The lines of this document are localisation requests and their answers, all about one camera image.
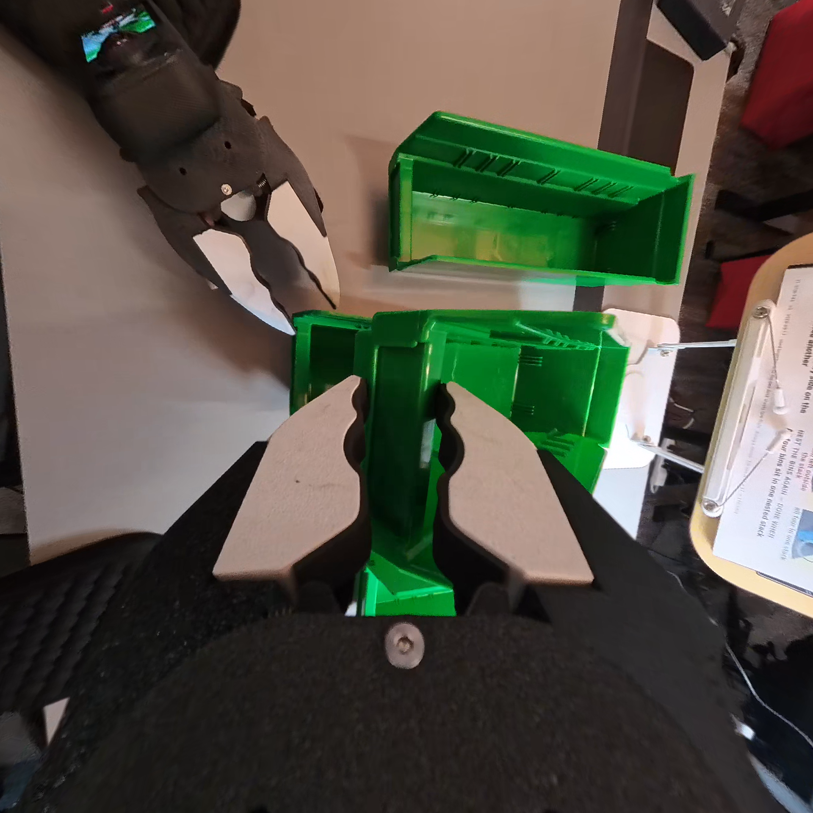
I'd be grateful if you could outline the white board stand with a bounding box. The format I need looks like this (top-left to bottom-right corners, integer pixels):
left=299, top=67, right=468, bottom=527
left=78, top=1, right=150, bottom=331
left=599, top=308, right=741, bottom=476

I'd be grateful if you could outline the red bag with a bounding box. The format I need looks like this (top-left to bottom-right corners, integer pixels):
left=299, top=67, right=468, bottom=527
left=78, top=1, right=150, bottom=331
left=740, top=0, right=813, bottom=150
left=705, top=254, right=772, bottom=331

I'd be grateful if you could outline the black chair armrest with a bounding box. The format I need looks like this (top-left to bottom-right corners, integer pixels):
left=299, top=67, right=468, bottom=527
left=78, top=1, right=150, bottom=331
left=0, top=532, right=163, bottom=709

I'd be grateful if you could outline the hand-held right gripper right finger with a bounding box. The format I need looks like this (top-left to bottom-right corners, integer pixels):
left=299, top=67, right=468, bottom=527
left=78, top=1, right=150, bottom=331
left=432, top=381, right=596, bottom=609

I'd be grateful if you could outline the white instruction sheet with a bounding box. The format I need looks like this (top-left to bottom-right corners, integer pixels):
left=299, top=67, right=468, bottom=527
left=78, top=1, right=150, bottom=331
left=711, top=263, right=813, bottom=595

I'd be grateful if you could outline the black box device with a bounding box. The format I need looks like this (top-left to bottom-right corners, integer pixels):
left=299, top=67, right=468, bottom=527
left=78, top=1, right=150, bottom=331
left=654, top=0, right=741, bottom=61

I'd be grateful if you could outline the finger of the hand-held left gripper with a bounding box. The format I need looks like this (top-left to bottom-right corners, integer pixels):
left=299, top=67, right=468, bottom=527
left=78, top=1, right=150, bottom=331
left=192, top=225, right=298, bottom=336
left=263, top=181, right=342, bottom=312

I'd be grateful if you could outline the clear page holder bar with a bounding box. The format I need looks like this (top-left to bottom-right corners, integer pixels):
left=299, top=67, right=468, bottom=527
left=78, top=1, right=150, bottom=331
left=699, top=304, right=795, bottom=517

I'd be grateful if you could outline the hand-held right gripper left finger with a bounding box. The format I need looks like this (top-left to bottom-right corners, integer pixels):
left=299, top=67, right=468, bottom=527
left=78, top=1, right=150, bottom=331
left=211, top=375, right=372, bottom=598

